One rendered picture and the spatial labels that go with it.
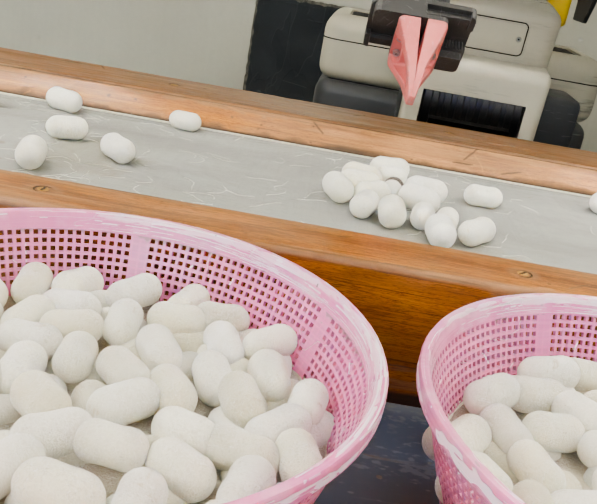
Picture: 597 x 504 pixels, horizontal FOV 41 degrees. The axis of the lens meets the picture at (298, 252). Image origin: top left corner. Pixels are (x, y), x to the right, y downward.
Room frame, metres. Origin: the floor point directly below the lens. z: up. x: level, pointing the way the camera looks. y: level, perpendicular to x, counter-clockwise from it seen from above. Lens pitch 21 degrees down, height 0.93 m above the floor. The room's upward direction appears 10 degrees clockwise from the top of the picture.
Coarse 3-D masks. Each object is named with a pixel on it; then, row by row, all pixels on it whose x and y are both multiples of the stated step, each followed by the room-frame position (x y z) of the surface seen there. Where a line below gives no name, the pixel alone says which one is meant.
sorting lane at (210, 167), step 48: (0, 96) 0.78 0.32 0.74; (0, 144) 0.62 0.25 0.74; (48, 144) 0.65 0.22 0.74; (96, 144) 0.67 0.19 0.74; (144, 144) 0.70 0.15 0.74; (192, 144) 0.73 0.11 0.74; (240, 144) 0.76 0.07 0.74; (288, 144) 0.79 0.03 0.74; (144, 192) 0.57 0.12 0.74; (192, 192) 0.59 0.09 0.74; (240, 192) 0.61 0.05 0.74; (288, 192) 0.63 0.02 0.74; (528, 192) 0.77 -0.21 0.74; (528, 240) 0.62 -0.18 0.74; (576, 240) 0.64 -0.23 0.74
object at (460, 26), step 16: (416, 0) 0.81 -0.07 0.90; (432, 0) 0.81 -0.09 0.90; (448, 0) 0.84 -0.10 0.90; (368, 16) 0.84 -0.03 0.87; (448, 16) 0.81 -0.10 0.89; (464, 16) 0.81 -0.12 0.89; (368, 32) 0.84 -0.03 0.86; (384, 32) 0.84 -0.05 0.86; (448, 32) 0.83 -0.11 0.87; (464, 32) 0.83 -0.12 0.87; (464, 48) 0.84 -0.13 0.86
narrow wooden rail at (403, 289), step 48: (0, 192) 0.45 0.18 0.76; (48, 192) 0.46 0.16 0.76; (96, 192) 0.48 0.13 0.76; (0, 240) 0.44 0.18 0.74; (96, 240) 0.44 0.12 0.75; (288, 240) 0.45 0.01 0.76; (336, 240) 0.47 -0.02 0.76; (384, 240) 0.48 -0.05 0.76; (336, 288) 0.44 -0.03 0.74; (384, 288) 0.44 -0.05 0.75; (432, 288) 0.44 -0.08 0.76; (480, 288) 0.44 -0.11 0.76; (528, 288) 0.44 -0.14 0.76; (576, 288) 0.46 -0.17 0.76; (384, 336) 0.44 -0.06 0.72
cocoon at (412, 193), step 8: (408, 184) 0.64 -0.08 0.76; (416, 184) 0.64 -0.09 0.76; (400, 192) 0.64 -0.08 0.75; (408, 192) 0.64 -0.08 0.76; (416, 192) 0.63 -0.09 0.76; (424, 192) 0.63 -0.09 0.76; (432, 192) 0.63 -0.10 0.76; (408, 200) 0.64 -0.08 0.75; (416, 200) 0.63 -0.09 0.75; (424, 200) 0.63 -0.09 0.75; (432, 200) 0.63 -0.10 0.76
